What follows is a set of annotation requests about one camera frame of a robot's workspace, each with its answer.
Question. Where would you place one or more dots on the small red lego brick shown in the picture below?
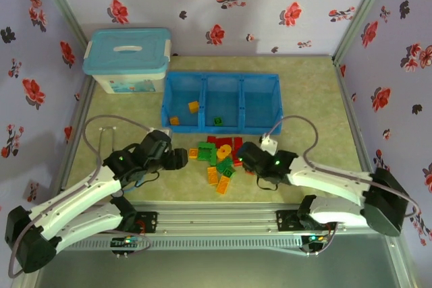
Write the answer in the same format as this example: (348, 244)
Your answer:
(237, 163)

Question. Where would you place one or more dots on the green lego brick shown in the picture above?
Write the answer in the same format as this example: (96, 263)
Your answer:
(218, 121)
(222, 166)
(204, 156)
(206, 146)
(229, 172)

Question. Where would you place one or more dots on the small orange lego brick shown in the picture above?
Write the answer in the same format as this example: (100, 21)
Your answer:
(193, 153)

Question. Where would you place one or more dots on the blue three-compartment bin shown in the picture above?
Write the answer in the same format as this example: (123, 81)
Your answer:
(222, 79)

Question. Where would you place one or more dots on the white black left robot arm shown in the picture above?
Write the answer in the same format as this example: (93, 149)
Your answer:
(77, 200)

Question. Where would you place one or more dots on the left control circuit board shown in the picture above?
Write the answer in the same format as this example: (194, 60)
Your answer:
(125, 242)

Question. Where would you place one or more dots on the control circuit board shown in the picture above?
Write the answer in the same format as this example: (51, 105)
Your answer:
(315, 238)
(125, 242)

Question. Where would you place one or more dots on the right control circuit board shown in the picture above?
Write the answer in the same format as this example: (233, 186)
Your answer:
(315, 238)

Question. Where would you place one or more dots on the white storage box blue lid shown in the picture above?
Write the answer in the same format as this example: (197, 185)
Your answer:
(126, 52)

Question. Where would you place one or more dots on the grey metal sheet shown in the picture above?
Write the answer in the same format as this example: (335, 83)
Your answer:
(216, 269)

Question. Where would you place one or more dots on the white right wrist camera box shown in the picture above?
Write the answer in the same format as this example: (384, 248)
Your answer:
(269, 143)

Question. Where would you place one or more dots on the aluminium base extrusion rail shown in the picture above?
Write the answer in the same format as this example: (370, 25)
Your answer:
(216, 219)

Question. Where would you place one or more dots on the aluminium floor rail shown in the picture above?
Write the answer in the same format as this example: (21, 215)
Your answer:
(76, 133)
(357, 126)

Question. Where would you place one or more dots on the aluminium frame post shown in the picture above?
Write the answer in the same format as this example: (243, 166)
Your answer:
(60, 4)
(361, 11)

